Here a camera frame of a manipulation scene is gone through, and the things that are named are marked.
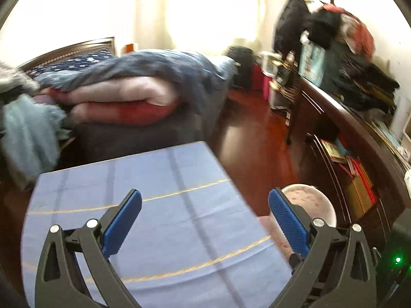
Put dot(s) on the clear jar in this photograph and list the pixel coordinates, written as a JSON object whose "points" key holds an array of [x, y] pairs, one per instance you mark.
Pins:
{"points": [[269, 62]]}

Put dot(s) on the teal towel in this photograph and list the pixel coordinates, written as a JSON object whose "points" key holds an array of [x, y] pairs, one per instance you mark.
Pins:
{"points": [[29, 131]]}

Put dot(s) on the dark wooden bed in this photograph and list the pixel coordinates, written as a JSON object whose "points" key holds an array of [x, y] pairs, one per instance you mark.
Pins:
{"points": [[135, 138]]}

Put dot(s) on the teal printed board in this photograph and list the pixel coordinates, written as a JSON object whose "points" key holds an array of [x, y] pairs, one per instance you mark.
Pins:
{"points": [[311, 61]]}

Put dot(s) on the bright curtained window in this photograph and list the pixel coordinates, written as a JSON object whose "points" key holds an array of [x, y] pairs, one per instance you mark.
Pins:
{"points": [[208, 6]]}

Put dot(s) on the black hanging jacket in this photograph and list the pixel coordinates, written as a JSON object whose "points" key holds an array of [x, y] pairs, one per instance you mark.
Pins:
{"points": [[290, 25]]}

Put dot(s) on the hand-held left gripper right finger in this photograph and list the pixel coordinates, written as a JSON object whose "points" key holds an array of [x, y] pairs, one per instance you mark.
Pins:
{"points": [[287, 224]]}

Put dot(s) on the red cloth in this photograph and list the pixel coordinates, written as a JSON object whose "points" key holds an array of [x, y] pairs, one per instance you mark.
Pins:
{"points": [[356, 25]]}

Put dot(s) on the grey fuzzy cloth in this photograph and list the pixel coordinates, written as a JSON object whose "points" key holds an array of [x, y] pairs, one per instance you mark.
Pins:
{"points": [[16, 77]]}

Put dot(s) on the pile of dark clothes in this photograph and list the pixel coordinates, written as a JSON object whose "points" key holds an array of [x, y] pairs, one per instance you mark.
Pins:
{"points": [[362, 80]]}

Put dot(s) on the dark wooden dresser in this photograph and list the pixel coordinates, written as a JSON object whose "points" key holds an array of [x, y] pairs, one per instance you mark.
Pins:
{"points": [[321, 102]]}

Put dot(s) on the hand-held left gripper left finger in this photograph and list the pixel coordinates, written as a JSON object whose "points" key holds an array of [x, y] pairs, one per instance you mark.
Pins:
{"points": [[123, 221]]}

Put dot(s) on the pink suitcase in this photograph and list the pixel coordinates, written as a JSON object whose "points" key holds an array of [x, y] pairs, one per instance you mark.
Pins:
{"points": [[260, 78]]}

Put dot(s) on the black suitcase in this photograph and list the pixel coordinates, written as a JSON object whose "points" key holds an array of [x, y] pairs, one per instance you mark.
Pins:
{"points": [[242, 64]]}

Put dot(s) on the green covered book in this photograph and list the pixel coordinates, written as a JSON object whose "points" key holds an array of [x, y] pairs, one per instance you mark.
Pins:
{"points": [[334, 149]]}

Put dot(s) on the blue checked tablecloth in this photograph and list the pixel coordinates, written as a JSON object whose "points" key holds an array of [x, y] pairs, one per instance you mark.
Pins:
{"points": [[179, 179]]}

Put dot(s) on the navy star-patterned pillow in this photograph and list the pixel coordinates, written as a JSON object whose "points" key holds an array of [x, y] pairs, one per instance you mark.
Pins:
{"points": [[74, 59]]}

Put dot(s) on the pink quilt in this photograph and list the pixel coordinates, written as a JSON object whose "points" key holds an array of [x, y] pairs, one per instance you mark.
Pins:
{"points": [[128, 89]]}

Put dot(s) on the blue grey duvet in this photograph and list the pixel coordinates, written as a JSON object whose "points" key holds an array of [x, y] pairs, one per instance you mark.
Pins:
{"points": [[179, 67]]}

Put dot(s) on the red quilt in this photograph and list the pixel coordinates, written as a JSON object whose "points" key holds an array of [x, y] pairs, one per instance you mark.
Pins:
{"points": [[128, 110]]}

